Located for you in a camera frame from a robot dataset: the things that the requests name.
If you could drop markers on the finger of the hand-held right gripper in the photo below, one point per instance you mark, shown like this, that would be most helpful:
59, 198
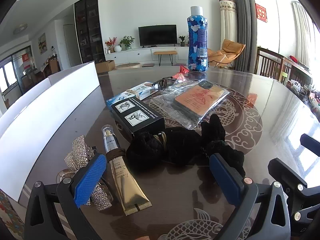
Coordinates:
287, 173
311, 143

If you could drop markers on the wall painting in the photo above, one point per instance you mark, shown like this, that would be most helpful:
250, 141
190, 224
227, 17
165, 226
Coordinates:
42, 43

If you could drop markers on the ceiling lamp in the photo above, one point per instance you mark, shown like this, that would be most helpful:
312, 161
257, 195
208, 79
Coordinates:
20, 29

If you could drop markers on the blue white carton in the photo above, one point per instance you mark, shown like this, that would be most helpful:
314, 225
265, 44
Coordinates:
142, 90

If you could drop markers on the round floor mat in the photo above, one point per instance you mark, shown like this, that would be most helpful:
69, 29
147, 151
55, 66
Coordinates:
128, 65

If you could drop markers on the white sheer curtain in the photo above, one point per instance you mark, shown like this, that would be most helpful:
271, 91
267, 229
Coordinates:
303, 30

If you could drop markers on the blue camouflage bottle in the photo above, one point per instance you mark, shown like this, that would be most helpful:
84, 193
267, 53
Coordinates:
197, 42

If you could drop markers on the gold cosmetic tube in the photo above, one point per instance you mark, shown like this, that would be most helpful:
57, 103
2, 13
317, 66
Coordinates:
125, 182

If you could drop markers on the small potted plant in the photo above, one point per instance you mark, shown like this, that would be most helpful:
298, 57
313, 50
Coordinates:
182, 40

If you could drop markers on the white TV cabinet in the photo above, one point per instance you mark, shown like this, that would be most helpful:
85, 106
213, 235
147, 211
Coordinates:
135, 55

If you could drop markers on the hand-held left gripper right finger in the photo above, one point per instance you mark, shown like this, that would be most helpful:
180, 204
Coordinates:
225, 177

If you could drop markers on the standing air conditioner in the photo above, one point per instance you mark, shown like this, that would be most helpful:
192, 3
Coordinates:
228, 20

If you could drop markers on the red door poster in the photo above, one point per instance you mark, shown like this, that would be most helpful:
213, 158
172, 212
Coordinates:
26, 61

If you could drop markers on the red flower bouquet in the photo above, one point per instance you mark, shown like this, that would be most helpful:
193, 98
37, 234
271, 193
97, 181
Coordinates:
110, 42

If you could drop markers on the red candy wrapper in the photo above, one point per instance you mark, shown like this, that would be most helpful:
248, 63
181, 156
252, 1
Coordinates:
182, 69

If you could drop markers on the orange lounge chair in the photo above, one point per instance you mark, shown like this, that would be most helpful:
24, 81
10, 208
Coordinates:
230, 50

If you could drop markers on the rhinestone bow hair clip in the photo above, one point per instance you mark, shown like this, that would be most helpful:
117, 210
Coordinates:
77, 150

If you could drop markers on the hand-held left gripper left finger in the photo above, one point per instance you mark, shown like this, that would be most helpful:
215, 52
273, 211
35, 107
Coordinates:
90, 177

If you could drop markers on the bushy green potted plant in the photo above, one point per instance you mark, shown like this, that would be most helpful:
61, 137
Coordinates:
127, 41

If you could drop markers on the grey curtain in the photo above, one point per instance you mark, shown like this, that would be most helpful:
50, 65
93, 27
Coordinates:
245, 17

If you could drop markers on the black television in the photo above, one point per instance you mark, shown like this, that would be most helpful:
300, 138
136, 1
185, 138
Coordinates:
157, 35

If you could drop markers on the red wall decoration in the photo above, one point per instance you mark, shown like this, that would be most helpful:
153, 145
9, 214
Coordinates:
261, 12

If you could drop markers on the black velvet cloth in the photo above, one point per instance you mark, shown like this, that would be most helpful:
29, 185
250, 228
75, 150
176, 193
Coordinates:
180, 145

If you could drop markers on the white round vase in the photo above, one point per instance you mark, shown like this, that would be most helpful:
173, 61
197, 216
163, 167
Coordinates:
118, 48

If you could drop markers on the clear plastic bag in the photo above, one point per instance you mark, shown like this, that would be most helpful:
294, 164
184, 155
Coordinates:
165, 105

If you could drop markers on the wooden chair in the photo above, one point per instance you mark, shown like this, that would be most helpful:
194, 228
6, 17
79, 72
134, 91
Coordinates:
268, 62
297, 71

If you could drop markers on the black cardboard box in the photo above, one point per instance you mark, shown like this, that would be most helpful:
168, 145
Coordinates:
147, 127

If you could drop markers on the dark-framed glasses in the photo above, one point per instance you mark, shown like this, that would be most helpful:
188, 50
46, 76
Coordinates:
162, 82

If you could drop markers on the wooden bench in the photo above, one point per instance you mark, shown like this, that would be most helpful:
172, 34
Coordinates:
165, 53

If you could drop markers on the patterned cloth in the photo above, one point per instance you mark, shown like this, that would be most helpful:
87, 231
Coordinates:
10, 217

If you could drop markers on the dark display cabinet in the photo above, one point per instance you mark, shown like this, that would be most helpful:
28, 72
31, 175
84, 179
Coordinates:
90, 30

